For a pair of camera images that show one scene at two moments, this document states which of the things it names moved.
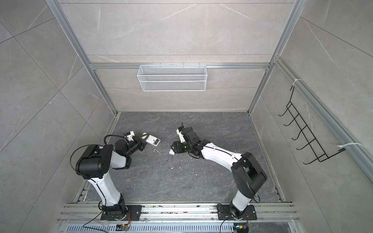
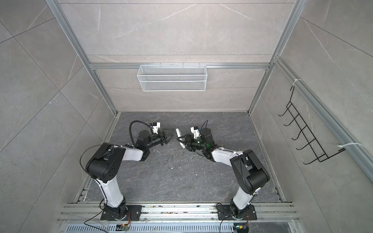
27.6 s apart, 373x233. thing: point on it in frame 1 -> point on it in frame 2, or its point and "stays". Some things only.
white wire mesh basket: x=172 y=78 stays
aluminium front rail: x=266 y=211 stays
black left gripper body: x=136 y=144 -> x=157 y=140
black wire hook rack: x=321 y=156 stays
